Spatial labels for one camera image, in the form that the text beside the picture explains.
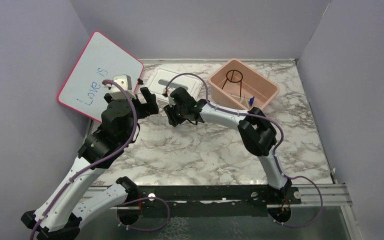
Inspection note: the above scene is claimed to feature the black wire tripod stand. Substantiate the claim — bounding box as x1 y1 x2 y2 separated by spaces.
221 69 244 98

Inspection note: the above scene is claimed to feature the blue hexagonal clamp piece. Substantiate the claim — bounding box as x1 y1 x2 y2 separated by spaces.
248 96 255 107

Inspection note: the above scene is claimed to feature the clear plastic triangle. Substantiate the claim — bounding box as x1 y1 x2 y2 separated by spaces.
230 94 251 108

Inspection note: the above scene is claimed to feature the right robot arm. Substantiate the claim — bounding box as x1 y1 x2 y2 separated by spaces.
162 87 292 204

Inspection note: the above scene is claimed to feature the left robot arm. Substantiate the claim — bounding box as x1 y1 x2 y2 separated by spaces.
21 87 159 240

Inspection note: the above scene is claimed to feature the black whiteboard clip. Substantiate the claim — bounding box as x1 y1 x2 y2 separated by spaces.
137 78 144 85

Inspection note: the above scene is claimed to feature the white plastic lid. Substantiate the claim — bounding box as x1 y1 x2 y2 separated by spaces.
145 67 203 103

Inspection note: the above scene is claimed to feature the pink plastic bin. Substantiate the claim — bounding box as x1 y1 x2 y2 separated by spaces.
207 58 280 110

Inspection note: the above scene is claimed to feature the pink-framed whiteboard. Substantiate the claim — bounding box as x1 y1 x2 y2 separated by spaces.
57 31 144 122

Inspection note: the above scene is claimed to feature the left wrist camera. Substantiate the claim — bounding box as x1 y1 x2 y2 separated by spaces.
109 74 136 100

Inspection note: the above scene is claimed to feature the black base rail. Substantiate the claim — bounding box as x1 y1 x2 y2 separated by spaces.
59 183 349 220

